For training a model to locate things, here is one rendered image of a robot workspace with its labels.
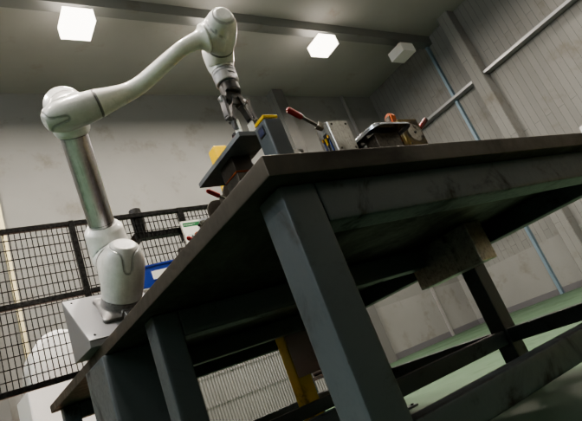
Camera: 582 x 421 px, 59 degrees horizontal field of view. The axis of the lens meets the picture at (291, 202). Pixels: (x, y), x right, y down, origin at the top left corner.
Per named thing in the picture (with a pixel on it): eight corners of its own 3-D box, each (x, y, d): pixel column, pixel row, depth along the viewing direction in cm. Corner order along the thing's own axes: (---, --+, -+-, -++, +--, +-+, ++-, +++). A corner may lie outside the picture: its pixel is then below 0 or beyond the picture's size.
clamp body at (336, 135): (392, 216, 161) (347, 119, 172) (365, 222, 153) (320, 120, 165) (378, 227, 166) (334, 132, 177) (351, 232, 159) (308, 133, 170)
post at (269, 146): (332, 237, 157) (281, 118, 171) (313, 241, 153) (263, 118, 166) (319, 247, 163) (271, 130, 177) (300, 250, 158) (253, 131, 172)
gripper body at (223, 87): (224, 76, 184) (232, 98, 181) (242, 80, 190) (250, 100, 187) (213, 89, 189) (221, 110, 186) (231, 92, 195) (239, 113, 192)
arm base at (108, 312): (106, 329, 185) (106, 315, 183) (91, 301, 202) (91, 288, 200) (156, 320, 195) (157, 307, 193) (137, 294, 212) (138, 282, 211)
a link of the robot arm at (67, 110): (91, 87, 168) (83, 82, 179) (35, 106, 162) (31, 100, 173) (107, 124, 174) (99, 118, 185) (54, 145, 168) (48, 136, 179)
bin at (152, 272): (191, 279, 275) (184, 256, 279) (134, 293, 259) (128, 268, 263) (184, 288, 288) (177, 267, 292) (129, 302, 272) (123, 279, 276)
